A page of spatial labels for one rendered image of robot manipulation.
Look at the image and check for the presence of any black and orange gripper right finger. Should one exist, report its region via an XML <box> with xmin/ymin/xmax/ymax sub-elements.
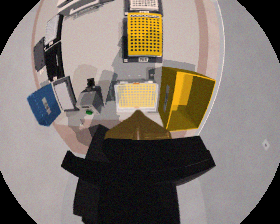
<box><xmin>138</xmin><ymin>110</ymin><xmax>172</xmax><ymax>140</ymax></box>

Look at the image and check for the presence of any yellow open-top bin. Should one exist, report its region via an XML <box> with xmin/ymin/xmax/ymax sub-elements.
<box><xmin>158</xmin><ymin>67</ymin><xmax>216</xmax><ymax>131</ymax></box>

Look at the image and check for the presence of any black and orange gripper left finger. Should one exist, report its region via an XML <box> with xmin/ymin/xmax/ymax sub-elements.
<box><xmin>104</xmin><ymin>110</ymin><xmax>138</xmax><ymax>140</ymax></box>

